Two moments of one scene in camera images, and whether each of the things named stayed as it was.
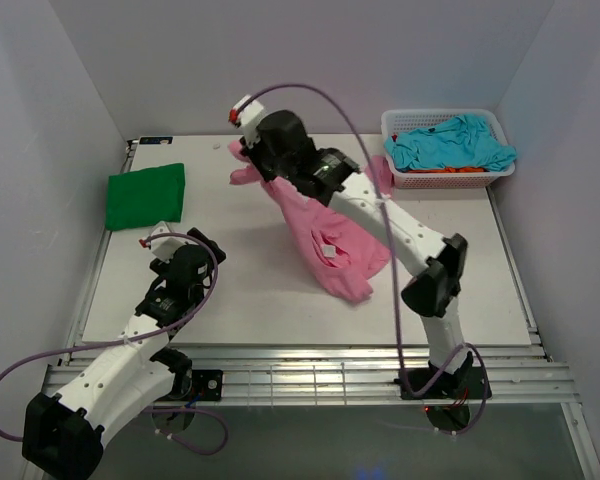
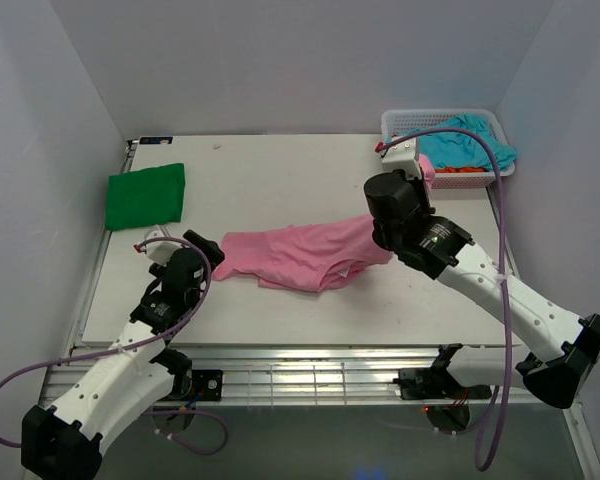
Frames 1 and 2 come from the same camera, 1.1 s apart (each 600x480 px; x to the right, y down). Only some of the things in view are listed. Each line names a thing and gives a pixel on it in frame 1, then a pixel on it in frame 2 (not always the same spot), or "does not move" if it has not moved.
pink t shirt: (343, 251) to (310, 258)
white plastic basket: (402, 121) does not move
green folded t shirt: (144, 198) does not move
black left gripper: (160, 266) does not move
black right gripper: (251, 154) to (418, 188)
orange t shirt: (448, 170) does not move
